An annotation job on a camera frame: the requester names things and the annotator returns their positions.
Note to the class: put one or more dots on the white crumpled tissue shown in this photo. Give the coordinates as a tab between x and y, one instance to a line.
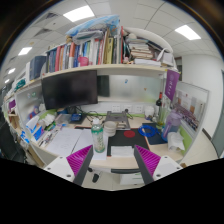
175	142

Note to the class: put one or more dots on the white paper sheets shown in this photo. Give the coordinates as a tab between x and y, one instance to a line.
68	141

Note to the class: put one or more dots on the clear plastic container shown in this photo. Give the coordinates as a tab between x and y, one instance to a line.
63	119

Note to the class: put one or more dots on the dark wine bottle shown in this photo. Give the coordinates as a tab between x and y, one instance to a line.
158	105

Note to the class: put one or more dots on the white note on mat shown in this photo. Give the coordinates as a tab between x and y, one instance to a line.
122	151

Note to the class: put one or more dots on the silver laptop stand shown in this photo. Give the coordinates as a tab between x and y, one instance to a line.
120	118

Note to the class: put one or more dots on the purple water jug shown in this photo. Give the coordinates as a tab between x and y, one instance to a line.
173	122

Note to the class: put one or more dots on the dark blue binder box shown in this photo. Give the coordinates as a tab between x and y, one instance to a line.
36	65

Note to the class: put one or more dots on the white pinboard with photos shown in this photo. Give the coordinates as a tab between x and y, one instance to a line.
191	101

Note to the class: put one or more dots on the purple hanging banner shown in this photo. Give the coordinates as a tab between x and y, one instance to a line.
171	82

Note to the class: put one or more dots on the red round coaster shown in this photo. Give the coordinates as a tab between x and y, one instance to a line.
129	134

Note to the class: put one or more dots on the stack of lying books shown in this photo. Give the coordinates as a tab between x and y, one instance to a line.
143	51

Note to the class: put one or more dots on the white ceramic cup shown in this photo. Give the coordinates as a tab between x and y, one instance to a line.
110	128

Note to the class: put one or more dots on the black computer monitor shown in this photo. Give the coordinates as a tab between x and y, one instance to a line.
70	89

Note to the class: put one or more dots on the row of upright books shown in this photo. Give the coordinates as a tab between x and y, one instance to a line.
89	48

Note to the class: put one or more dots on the green label plastic water bottle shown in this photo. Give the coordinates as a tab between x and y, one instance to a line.
97	135

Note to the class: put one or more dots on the blue plastic wrapped bundle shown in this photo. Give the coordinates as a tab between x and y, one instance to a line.
111	21

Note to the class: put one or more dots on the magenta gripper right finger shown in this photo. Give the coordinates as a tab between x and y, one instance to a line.
147	162

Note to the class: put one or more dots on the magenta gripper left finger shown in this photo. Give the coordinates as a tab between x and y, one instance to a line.
79	163

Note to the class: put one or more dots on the blue tissue box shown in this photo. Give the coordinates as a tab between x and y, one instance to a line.
35	128

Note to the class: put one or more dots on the black desk mat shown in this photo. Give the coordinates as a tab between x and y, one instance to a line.
120	140

